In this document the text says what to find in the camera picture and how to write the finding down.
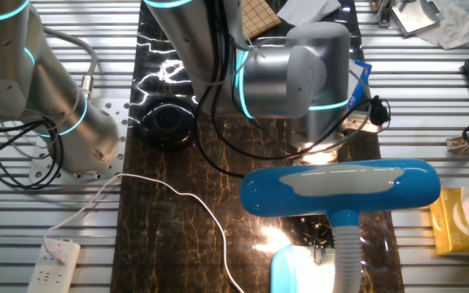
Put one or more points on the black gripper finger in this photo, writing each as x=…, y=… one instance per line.
x=326, y=234
x=309, y=234

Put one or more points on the blue desk lamp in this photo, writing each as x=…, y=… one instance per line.
x=267, y=191

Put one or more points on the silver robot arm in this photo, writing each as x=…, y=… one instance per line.
x=283, y=81

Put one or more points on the yellow tissue pack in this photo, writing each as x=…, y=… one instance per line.
x=446, y=224

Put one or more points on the dark marble pattern mat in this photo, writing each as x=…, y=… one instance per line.
x=177, y=228

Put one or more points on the blue and white carton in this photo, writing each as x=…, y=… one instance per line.
x=358, y=81

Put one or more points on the black round dish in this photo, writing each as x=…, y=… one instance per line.
x=168, y=124

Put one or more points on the wooden grid board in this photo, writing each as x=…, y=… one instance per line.
x=259, y=16

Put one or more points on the white paper sheet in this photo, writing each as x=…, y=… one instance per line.
x=308, y=10

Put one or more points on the silver robot mounting plate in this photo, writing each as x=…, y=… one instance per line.
x=112, y=110

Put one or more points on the silver metal plate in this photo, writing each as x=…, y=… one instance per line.
x=413, y=16

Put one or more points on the crumpled white paper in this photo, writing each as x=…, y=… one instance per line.
x=456, y=24

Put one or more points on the white power strip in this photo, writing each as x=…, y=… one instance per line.
x=47, y=276

